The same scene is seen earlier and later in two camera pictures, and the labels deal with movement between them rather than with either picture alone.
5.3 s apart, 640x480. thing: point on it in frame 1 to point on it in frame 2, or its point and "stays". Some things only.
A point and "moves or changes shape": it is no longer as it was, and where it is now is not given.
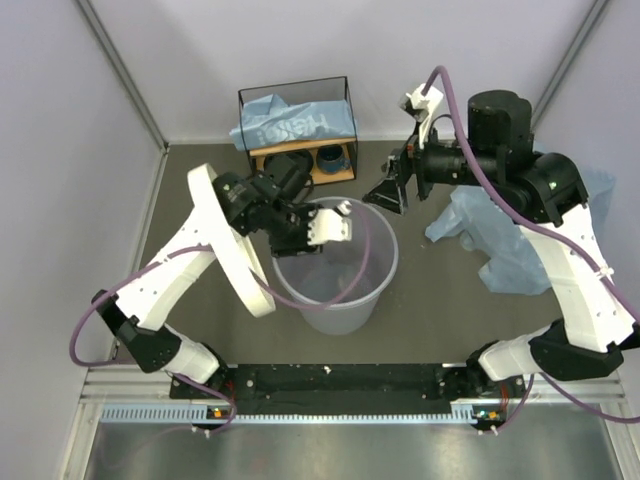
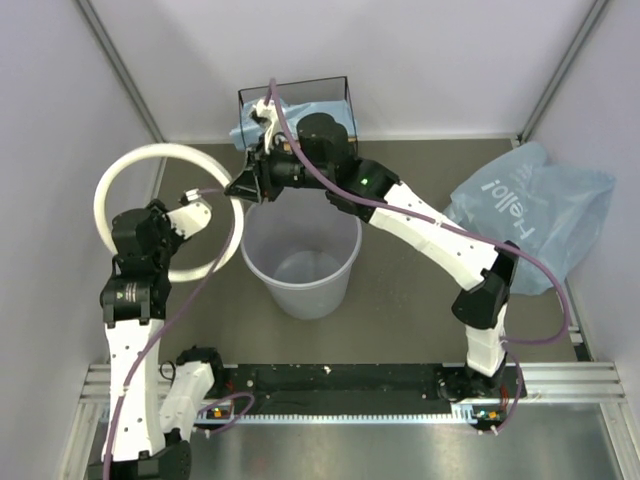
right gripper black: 402,162 to 261,183
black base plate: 350,389 stays
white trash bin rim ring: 234,249 to 105,219
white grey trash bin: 337,290 moves or changes shape
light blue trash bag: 270,119 stays
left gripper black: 299,243 to 158,211
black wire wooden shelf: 312,121 stays
